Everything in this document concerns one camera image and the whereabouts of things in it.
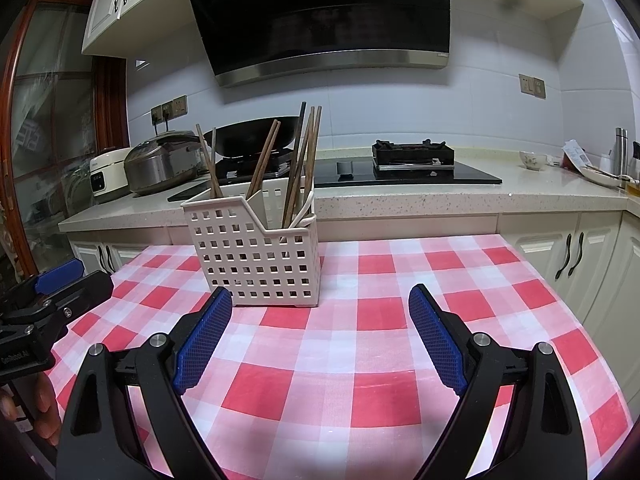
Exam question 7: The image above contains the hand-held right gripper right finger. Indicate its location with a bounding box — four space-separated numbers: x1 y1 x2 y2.
408 283 588 480

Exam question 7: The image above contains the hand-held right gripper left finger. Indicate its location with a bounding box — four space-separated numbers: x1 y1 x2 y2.
55 286 234 480

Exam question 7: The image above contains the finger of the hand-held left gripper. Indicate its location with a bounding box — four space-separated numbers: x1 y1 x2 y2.
35 258 85 295
47 269 115 329

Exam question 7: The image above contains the white perforated utensil basket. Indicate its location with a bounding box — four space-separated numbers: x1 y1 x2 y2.
180 180 322 309

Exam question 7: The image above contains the brown wooden chopstick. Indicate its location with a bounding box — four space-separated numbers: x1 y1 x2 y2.
246 120 279 200
287 106 316 225
297 105 323 213
253 119 282 196
281 101 307 230
195 123 224 199

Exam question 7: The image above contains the white plate with utensils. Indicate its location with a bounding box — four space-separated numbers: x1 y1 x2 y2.
579 164 631 189

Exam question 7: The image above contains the person's left hand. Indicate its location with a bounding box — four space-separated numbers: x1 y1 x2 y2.
0 372 62 449

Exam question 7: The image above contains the white rice cooker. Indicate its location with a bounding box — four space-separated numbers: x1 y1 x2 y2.
89 147 132 204

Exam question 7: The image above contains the red white checkered tablecloth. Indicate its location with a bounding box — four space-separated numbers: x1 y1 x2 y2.
50 233 636 480

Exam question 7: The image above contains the silver pressure cooker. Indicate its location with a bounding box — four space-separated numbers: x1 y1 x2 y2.
123 130 204 196

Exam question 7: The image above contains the black glass cooktop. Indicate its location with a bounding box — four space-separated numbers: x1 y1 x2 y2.
167 152 503 204

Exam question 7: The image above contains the wooden framed glass door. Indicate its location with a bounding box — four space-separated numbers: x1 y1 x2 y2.
0 0 129 282

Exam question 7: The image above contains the black burner grate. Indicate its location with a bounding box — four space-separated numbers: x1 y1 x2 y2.
215 149 297 183
371 138 456 170

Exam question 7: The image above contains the speckled stone kitchen countertop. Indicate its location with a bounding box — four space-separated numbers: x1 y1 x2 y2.
57 145 640 234

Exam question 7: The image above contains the small patterned ceramic bowl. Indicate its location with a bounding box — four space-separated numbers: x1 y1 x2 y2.
518 149 549 170

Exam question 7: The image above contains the black wok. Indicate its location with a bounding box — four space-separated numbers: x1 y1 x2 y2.
202 115 301 159

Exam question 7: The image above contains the red white food packet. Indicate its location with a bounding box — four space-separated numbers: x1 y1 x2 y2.
562 139 594 169

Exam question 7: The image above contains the stainless steel thermos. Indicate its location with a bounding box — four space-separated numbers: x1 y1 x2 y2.
613 127 630 176

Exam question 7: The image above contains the black glass range hood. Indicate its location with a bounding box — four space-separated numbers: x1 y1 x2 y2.
178 0 452 89

